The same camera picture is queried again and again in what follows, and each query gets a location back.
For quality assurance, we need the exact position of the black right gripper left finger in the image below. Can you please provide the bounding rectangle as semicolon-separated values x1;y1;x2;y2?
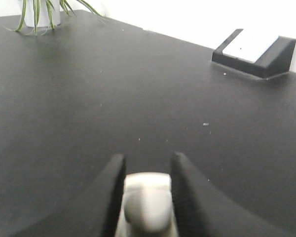
13;154;126;237

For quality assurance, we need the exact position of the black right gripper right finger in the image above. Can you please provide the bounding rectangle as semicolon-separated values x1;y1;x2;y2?
170;152;294;237

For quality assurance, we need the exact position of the glass jar with beige lid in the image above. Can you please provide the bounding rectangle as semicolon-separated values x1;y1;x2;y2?
115;172;179;237

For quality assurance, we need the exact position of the black desktop power socket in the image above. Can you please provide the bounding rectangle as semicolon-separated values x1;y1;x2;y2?
212;29;296;79

